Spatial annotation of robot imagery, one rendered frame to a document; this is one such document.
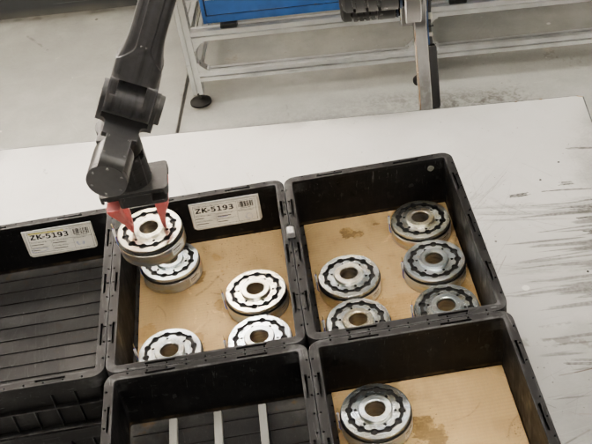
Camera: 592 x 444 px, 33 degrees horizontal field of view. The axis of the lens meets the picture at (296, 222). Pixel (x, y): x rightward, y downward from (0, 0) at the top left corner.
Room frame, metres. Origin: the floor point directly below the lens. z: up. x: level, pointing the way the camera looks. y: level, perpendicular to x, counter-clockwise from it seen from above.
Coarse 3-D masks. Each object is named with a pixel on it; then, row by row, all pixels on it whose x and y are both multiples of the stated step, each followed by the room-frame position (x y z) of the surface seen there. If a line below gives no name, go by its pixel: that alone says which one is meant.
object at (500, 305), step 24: (360, 168) 1.40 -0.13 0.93; (384, 168) 1.39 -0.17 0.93; (456, 168) 1.35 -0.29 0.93; (288, 192) 1.37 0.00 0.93; (456, 192) 1.29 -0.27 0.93; (288, 216) 1.30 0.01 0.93; (480, 240) 1.16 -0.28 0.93; (312, 312) 1.07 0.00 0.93; (456, 312) 1.02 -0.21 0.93; (480, 312) 1.01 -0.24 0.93; (312, 336) 1.02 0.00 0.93; (336, 336) 1.01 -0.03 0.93
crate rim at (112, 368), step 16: (208, 192) 1.41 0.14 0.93; (224, 192) 1.40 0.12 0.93; (240, 192) 1.40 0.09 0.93; (144, 208) 1.40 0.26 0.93; (288, 224) 1.28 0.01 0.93; (288, 240) 1.24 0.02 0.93; (288, 256) 1.22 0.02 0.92; (112, 272) 1.24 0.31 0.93; (288, 272) 1.16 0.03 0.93; (112, 288) 1.20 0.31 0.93; (112, 304) 1.16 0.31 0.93; (112, 320) 1.12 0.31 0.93; (112, 336) 1.09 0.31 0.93; (304, 336) 1.02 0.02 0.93; (112, 352) 1.05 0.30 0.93; (208, 352) 1.02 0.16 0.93; (224, 352) 1.02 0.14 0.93; (240, 352) 1.01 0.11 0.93; (112, 368) 1.02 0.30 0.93; (128, 368) 1.02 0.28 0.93; (144, 368) 1.01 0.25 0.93
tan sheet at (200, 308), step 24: (216, 240) 1.39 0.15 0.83; (240, 240) 1.38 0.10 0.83; (264, 240) 1.37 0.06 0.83; (216, 264) 1.33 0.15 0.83; (240, 264) 1.31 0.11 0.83; (264, 264) 1.30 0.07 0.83; (144, 288) 1.30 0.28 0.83; (192, 288) 1.27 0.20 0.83; (216, 288) 1.26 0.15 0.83; (288, 288) 1.23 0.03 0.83; (144, 312) 1.24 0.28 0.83; (168, 312) 1.23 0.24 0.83; (192, 312) 1.22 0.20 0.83; (216, 312) 1.21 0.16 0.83; (288, 312) 1.18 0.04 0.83; (144, 336) 1.18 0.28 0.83; (216, 336) 1.15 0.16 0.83
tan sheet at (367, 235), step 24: (360, 216) 1.39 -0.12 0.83; (384, 216) 1.38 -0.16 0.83; (312, 240) 1.35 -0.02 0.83; (336, 240) 1.33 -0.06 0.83; (360, 240) 1.32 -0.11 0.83; (384, 240) 1.31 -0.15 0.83; (456, 240) 1.28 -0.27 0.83; (312, 264) 1.28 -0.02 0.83; (384, 264) 1.25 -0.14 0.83; (384, 288) 1.20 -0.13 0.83; (408, 288) 1.19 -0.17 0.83; (408, 312) 1.13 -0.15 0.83
